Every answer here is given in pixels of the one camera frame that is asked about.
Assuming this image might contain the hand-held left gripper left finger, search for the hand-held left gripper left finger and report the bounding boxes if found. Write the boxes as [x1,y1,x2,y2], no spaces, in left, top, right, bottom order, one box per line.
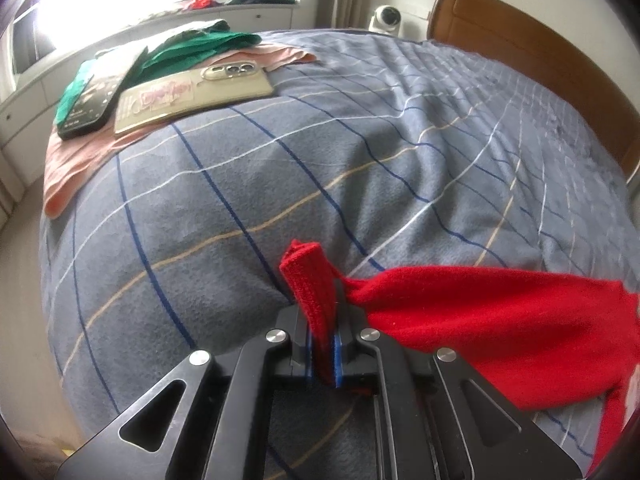
[54,306,323,480]

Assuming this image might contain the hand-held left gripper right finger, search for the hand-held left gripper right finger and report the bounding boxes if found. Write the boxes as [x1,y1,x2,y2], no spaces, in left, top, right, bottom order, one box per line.
[331,280,587,480]

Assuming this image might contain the red knit sweater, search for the red knit sweater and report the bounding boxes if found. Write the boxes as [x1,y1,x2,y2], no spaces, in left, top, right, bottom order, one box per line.
[279,240,640,476]

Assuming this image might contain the grey plaid blanket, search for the grey plaid blanket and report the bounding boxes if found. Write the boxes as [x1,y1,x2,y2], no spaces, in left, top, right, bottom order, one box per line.
[39,29,635,480]

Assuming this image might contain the gold smartphone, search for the gold smartphone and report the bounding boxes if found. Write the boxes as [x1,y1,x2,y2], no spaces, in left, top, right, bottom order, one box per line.
[114,60,275,139]

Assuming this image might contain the pink cloth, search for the pink cloth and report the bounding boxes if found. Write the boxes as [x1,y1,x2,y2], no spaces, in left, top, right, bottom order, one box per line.
[42,42,321,219]

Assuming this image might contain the green cloth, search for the green cloth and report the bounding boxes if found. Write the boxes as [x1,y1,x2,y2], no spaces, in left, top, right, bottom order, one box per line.
[54,30,263,127]

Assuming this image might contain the black smartphone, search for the black smartphone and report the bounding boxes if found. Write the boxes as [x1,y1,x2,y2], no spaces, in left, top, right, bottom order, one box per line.
[56,54,149,141]

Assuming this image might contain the grey cloth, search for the grey cloth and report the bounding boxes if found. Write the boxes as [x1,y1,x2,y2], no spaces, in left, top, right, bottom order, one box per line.
[95,19,231,63]

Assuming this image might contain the brown wooden headboard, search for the brown wooden headboard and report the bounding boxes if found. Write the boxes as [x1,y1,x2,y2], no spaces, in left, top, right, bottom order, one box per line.
[427,0,640,182]

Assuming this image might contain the white security camera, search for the white security camera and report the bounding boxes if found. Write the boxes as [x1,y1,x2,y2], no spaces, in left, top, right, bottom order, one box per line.
[368,4,404,36]

